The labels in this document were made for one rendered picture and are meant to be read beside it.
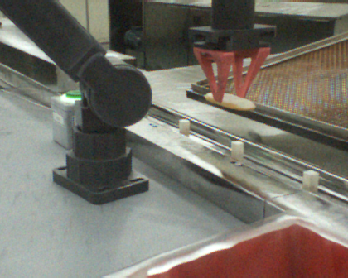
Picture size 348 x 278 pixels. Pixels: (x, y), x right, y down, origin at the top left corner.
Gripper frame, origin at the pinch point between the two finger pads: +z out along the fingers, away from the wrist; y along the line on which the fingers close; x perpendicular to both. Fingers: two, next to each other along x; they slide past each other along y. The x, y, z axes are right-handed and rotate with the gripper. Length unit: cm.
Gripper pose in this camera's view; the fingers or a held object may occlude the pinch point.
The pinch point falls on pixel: (229, 94)
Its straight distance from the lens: 82.0
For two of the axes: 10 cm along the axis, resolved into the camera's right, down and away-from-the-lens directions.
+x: -5.1, -2.4, 8.3
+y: 8.6, -1.5, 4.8
